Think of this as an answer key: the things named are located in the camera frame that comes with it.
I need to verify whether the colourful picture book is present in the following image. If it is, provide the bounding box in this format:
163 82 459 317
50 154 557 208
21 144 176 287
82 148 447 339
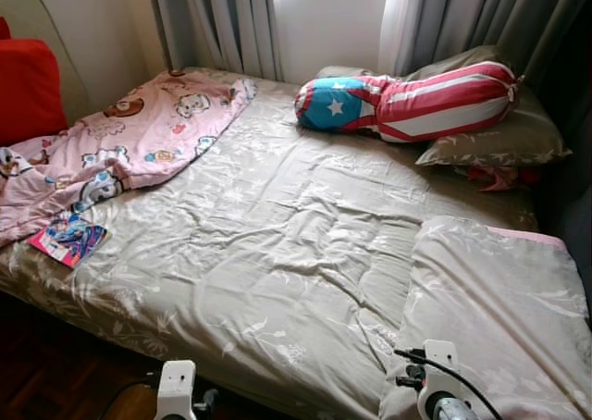
27 213 110 269

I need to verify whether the pink cartoon print blanket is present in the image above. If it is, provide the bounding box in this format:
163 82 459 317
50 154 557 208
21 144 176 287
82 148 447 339
0 68 259 251

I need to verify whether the folded beige floral quilt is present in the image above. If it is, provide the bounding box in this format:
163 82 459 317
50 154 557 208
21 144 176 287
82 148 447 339
377 215 592 420

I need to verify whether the bed with beige floral cover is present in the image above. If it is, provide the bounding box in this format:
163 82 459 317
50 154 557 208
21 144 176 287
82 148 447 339
0 65 592 420

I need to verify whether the red crumpled cloth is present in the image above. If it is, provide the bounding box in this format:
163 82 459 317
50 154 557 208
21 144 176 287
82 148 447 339
465 165 544 193

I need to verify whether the beige floral pillow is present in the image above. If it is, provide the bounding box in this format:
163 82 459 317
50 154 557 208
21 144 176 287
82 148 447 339
317 44 572 168

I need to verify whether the dark grey upholstered chair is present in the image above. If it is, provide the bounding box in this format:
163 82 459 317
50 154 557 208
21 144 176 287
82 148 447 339
535 4 592 315

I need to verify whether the red white blue star bolster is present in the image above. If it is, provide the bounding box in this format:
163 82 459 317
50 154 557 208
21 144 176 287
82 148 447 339
293 60 520 144

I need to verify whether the large red pillow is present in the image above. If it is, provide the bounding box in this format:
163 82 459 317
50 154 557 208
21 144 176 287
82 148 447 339
0 37 68 149

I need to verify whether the grey curtain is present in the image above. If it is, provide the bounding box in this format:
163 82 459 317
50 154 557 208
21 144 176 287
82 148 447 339
377 0 592 80
146 0 284 82

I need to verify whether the beige padded headboard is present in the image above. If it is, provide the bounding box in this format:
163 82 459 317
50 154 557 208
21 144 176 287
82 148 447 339
0 0 93 127

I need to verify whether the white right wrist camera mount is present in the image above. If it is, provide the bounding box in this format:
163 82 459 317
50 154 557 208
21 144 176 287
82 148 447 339
413 339 462 420

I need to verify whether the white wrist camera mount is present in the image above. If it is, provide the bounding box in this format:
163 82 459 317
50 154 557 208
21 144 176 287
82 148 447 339
413 339 462 420
154 360 198 420

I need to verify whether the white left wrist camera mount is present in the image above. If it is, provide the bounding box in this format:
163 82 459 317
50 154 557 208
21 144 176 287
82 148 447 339
154 360 198 420

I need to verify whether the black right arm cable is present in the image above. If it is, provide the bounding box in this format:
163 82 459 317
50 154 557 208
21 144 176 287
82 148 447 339
394 348 505 420

